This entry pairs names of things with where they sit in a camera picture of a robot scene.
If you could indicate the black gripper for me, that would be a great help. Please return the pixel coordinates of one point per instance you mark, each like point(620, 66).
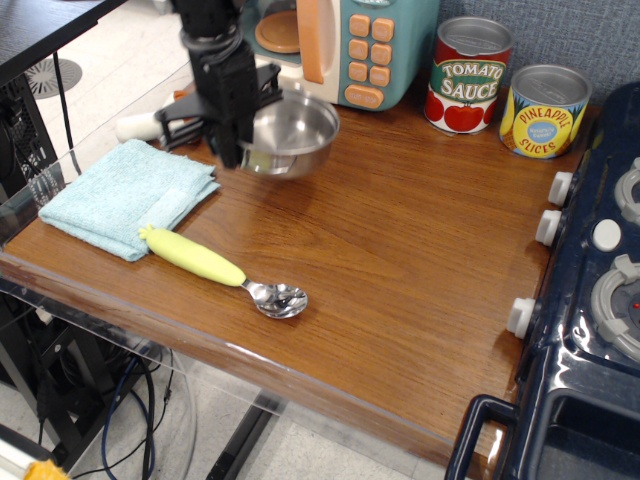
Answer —
point(229, 91)

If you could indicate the stainless steel pot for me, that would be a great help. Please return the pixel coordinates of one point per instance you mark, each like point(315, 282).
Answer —
point(292, 137)

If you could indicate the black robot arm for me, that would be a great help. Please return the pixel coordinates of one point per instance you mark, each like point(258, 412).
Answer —
point(211, 26)

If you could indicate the toy mushroom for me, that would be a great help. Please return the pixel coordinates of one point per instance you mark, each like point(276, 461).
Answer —
point(152, 127)

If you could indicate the light blue folded cloth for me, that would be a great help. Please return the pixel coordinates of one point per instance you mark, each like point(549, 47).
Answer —
point(133, 186)

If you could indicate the toy microwave oven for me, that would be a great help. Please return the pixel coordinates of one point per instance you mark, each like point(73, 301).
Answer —
point(359, 54)

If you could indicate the black desk at left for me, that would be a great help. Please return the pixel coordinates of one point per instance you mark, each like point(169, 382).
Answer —
point(31, 31)

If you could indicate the tomato sauce can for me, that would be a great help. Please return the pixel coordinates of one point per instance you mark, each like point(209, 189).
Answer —
point(470, 61)

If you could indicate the pineapple slices can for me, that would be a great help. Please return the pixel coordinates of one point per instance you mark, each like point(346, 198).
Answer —
point(544, 110)

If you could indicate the white stove knob middle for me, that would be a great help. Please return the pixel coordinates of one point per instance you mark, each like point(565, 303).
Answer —
point(547, 227)

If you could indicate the white stove knob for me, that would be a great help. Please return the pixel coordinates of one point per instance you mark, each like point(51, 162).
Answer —
point(559, 188)
point(520, 316)
point(547, 227)

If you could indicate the white stove knob upper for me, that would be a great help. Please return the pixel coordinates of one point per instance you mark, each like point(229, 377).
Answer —
point(559, 188)

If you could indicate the black table leg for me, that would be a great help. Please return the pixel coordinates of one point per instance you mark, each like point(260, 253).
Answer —
point(240, 445)

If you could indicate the white stove knob lower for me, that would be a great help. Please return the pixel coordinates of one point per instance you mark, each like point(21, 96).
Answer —
point(520, 316)

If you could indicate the dark blue toy stove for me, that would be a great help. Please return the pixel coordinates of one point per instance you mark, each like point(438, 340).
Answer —
point(576, 412)

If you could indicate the yellow handled metal spoon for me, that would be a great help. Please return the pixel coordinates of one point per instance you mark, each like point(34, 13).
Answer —
point(276, 301)

